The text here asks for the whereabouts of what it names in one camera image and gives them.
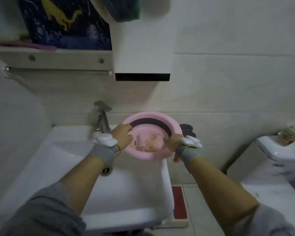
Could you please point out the person's left forearm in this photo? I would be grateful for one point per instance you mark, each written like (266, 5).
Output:
(83, 179)

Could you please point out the person's right hand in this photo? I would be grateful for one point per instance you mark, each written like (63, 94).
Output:
(174, 142)

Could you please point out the white ceramic sink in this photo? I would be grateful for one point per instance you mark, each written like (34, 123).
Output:
(127, 189)

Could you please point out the red and white scale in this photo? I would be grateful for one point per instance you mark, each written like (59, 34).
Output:
(180, 204)

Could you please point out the white wall cabinet black strip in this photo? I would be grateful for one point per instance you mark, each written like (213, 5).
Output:
(142, 46)

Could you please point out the chrome faucet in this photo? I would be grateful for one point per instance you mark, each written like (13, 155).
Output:
(101, 122)

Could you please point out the person's left gray sleeve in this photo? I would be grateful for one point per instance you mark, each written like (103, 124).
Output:
(37, 216)

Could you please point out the person's left hand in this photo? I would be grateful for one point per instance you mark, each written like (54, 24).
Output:
(123, 135)

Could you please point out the person's right forearm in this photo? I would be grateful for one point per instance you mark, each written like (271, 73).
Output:
(218, 191)

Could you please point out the chrome towel bar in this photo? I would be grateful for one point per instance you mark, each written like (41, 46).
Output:
(59, 70)

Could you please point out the gold bangle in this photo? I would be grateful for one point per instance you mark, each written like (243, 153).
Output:
(118, 148)

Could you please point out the pink basin with dark band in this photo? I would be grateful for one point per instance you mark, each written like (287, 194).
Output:
(150, 145)

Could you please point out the person's right gray sleeve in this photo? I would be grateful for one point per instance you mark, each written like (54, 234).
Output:
(268, 223)

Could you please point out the pink comb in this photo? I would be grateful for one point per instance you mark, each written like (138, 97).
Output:
(27, 44)

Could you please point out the person's gray sleeve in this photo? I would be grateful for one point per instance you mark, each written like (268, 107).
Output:
(268, 223)
(37, 216)

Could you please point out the white wrist tracker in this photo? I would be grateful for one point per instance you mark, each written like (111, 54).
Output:
(104, 139)
(193, 142)

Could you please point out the paper cup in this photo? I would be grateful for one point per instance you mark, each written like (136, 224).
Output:
(291, 135)

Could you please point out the dark green hanging cloth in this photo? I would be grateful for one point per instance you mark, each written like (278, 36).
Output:
(124, 9)

